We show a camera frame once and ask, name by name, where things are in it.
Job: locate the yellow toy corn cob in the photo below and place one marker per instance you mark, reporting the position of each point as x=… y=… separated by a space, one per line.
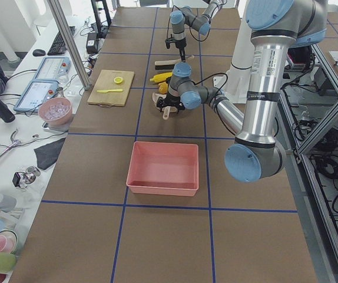
x=159 y=78

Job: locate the teach pendant tablet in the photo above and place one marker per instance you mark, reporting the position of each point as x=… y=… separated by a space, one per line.
x=36 y=93
x=50 y=67

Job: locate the pink plastic bin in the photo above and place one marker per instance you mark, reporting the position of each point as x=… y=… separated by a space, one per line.
x=159 y=168

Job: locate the pink plastic cup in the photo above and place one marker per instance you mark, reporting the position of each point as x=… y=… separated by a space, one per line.
x=8 y=242

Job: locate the grey plastic cup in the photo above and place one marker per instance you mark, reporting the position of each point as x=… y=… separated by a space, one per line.
x=7 y=202

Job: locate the yellow plastic toy knife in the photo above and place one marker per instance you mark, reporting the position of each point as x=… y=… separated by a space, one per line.
x=116 y=90

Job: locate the beige plastic dustpan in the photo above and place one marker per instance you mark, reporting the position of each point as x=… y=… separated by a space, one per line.
x=155 y=97

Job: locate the brown toy potato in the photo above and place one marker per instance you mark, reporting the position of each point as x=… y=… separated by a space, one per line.
x=163 y=88

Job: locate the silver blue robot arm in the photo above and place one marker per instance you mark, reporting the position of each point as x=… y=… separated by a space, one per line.
x=275 y=26
x=180 y=17

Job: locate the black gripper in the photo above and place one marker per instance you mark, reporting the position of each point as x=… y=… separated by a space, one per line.
x=181 y=43
x=171 y=100

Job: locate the lower teach pendant tablet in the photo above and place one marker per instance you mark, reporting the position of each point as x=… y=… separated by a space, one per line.
x=36 y=93

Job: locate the black computer mouse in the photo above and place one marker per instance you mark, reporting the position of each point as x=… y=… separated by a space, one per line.
x=38 y=53

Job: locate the upper teach pendant tablet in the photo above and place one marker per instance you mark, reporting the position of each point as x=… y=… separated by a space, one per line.
x=50 y=67

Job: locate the yellow toy lemon slices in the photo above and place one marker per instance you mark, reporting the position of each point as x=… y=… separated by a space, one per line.
x=118 y=80

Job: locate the dark grey cloth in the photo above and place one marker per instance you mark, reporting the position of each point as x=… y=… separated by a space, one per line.
x=48 y=154

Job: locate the pink bowl with ice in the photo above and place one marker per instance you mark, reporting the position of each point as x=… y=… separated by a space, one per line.
x=56 y=111

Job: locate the black keyboard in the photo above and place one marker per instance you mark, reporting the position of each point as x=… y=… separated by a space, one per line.
x=58 y=46

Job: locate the beige hand brush black bristles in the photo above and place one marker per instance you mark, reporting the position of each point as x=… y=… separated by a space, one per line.
x=166 y=64

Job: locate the aluminium frame post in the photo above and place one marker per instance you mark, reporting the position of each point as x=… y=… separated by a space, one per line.
x=64 y=30

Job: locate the bamboo cutting board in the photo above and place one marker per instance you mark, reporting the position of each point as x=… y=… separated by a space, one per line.
x=111 y=88

